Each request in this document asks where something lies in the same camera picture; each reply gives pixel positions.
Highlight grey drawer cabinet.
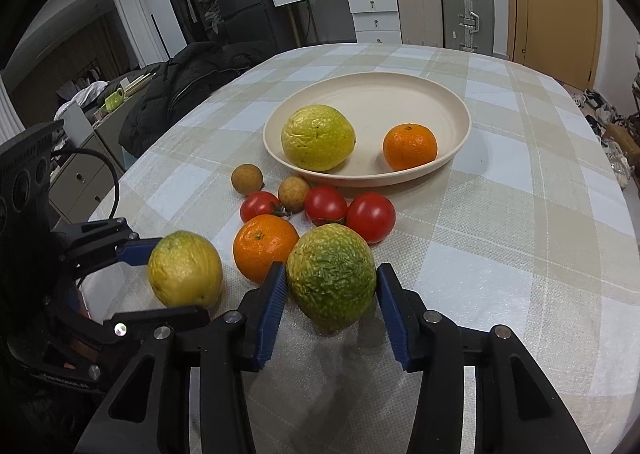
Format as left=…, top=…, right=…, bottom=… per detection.
left=47, top=108, right=127, bottom=229

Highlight orange mandarin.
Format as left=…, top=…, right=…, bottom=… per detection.
left=233, top=214, right=301, bottom=285
left=383, top=124, right=438, bottom=171

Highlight smooth yellow passion fruit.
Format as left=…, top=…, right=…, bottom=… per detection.
left=147, top=230, right=224, bottom=309

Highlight wrinkled yellow passion fruit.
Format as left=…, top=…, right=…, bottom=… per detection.
left=280, top=104, right=357, bottom=172

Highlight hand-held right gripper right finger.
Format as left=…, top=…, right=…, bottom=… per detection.
left=376, top=262, right=593, bottom=454

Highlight white desk with drawers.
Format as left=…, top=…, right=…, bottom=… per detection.
left=271, top=0, right=403, bottom=45

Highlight wooden door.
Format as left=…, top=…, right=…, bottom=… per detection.
left=505, top=0, right=603, bottom=92

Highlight scattered sneakers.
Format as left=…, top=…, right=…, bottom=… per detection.
left=570, top=88, right=640, bottom=189

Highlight brown longan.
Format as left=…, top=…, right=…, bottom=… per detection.
left=231, top=164, right=264, bottom=195
left=278, top=176, right=312, bottom=213

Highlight beige suitcase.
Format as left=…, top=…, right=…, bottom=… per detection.
left=392, top=0, right=445, bottom=48

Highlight silver suitcase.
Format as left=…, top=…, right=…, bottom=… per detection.
left=440, top=0, right=496, bottom=56

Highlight red tomato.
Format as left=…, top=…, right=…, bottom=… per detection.
left=346, top=193, right=397, bottom=245
left=240, top=191, right=282, bottom=223
left=304, top=186, right=348, bottom=227

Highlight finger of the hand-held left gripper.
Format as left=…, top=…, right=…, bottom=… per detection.
left=55, top=218, right=163, bottom=281
left=102, top=305, right=211, bottom=342

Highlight white curtain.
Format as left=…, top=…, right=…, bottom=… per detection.
left=107, top=0, right=173, bottom=67

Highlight beige round plate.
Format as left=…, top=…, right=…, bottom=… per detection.
left=263, top=72, right=472, bottom=189

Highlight cardboard box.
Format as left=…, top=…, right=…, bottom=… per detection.
left=605, top=124, right=640, bottom=159

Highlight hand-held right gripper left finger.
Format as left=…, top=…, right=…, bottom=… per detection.
left=75, top=261, right=291, bottom=454

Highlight black padded jacket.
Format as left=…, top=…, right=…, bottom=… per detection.
left=118, top=40, right=273, bottom=159

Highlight green yellow passion fruit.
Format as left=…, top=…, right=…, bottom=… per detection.
left=286, top=225, right=377, bottom=332

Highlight black cable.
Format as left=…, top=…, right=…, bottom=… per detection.
left=50, top=148, right=122, bottom=221

